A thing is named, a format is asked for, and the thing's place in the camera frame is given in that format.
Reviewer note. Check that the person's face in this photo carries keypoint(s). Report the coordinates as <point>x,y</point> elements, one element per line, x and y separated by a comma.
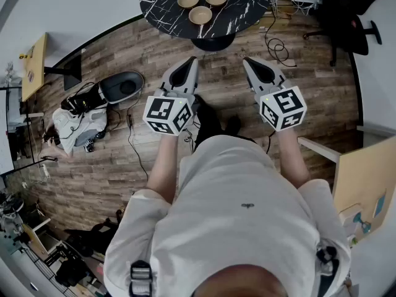
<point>241,281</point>

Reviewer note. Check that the person's black trousers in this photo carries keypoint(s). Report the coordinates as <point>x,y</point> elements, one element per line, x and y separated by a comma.
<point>207,122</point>

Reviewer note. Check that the person's white shirt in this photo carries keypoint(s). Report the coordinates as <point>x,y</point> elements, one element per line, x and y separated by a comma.
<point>232,227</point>

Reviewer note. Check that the black power adapter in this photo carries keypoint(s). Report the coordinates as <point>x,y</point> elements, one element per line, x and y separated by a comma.
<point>129,121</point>

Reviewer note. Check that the white vase with flowers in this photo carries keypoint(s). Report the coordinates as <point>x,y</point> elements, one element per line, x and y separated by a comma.
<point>10,71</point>

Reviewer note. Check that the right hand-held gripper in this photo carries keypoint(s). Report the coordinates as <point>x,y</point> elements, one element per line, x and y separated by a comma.
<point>284,107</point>

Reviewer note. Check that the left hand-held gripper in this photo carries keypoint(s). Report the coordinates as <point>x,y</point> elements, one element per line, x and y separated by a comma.
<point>164,113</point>

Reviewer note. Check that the black office chair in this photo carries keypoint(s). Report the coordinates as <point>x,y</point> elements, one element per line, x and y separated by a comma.
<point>92,237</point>
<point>346,17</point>

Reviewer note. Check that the black desk base plate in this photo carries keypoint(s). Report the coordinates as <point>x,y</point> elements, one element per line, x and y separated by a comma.
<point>72,73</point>

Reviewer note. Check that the person's left forearm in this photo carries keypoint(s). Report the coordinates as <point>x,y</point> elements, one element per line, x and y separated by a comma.
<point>162,169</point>

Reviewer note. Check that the white desk frame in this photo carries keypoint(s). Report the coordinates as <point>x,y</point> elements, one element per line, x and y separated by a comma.
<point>318,148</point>

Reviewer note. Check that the gray black floor robot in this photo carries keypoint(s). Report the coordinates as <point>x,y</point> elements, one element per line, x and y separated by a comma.
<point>120,87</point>

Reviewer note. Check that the person's right forearm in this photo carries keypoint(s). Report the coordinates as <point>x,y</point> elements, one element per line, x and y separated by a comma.
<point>292,159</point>

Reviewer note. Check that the round black marble table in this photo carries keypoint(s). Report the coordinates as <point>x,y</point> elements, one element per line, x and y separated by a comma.
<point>241,14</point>

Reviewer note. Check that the light wooden desk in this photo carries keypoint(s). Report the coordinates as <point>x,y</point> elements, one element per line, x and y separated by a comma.
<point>34,70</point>
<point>365,172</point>

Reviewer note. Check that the teal figurine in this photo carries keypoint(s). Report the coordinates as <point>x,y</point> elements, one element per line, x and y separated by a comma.
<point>362,223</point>

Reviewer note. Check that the teal card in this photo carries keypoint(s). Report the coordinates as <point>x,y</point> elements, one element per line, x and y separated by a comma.
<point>379,205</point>

